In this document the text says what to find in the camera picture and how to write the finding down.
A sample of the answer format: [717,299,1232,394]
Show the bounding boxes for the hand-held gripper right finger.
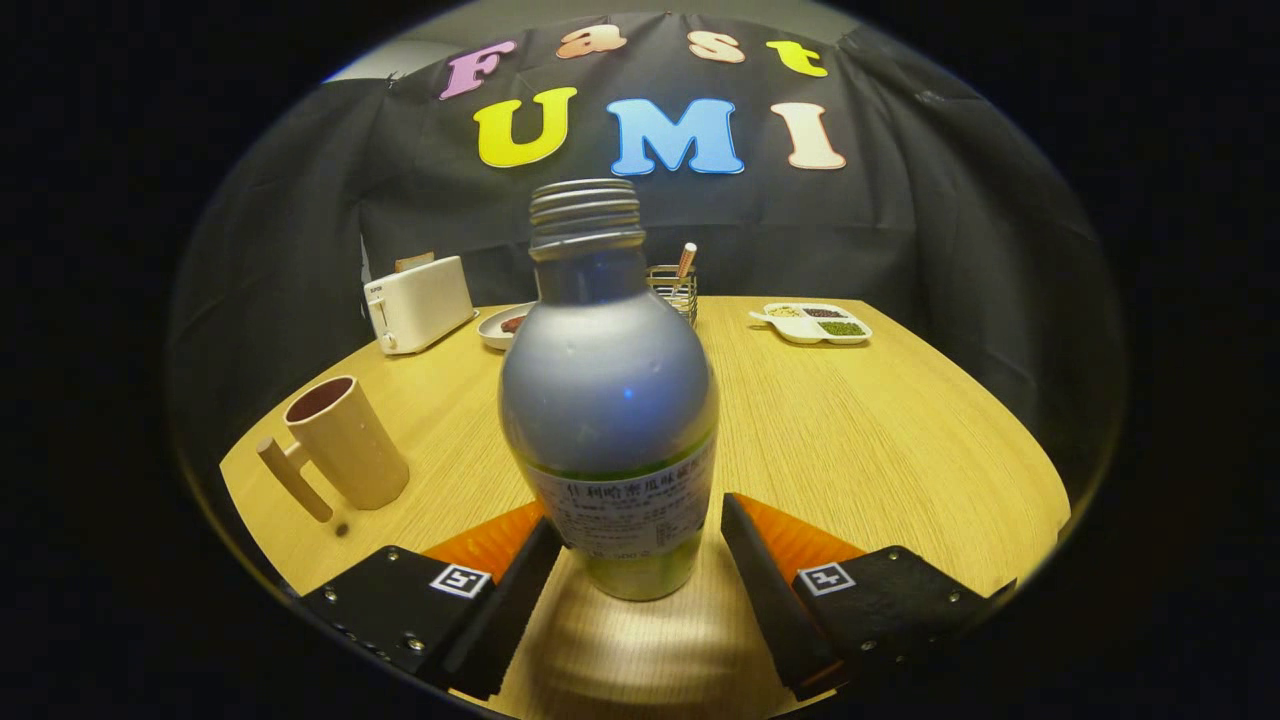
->
[720,492,1018,702]

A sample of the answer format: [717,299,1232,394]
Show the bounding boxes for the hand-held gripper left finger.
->
[300,500,566,702]

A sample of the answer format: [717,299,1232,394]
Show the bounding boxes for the beige cup with handle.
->
[255,375,412,525]

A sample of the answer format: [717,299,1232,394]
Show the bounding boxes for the silver green juice bottle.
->
[498,178,721,603]

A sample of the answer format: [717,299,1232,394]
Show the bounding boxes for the wooden table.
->
[217,294,1074,720]

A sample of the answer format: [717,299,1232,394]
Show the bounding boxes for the white round plate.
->
[477,301,539,352]

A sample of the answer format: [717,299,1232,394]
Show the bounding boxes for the white divided bean dish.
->
[749,302,874,347]

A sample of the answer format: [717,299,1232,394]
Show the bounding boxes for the white toaster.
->
[363,255,479,357]

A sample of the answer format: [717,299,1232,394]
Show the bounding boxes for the metal wire holder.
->
[646,264,700,327]

